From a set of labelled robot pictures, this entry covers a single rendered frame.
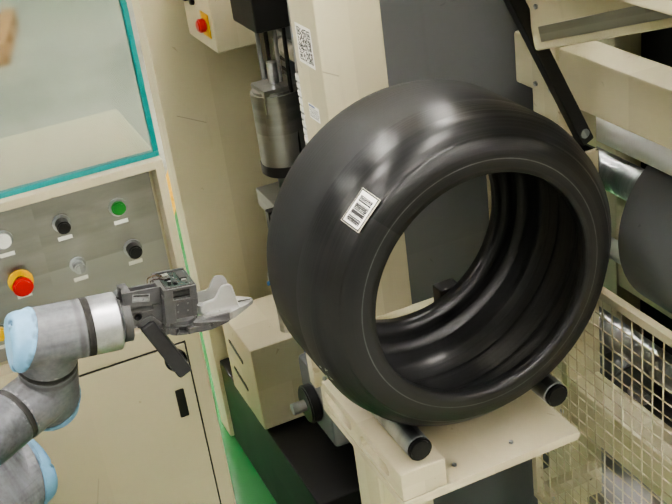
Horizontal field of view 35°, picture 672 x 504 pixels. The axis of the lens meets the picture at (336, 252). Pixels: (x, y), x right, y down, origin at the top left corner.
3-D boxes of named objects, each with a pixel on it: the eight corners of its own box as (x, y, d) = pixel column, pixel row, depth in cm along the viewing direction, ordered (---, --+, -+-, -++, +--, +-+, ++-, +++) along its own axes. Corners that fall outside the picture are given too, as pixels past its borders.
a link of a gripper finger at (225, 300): (257, 281, 169) (200, 292, 166) (259, 315, 171) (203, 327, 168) (250, 273, 171) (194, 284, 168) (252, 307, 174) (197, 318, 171)
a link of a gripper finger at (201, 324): (232, 316, 168) (177, 328, 165) (233, 325, 168) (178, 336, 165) (222, 303, 172) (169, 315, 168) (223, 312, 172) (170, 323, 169)
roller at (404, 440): (341, 343, 214) (352, 357, 216) (324, 358, 214) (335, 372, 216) (424, 434, 185) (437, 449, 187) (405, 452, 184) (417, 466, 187)
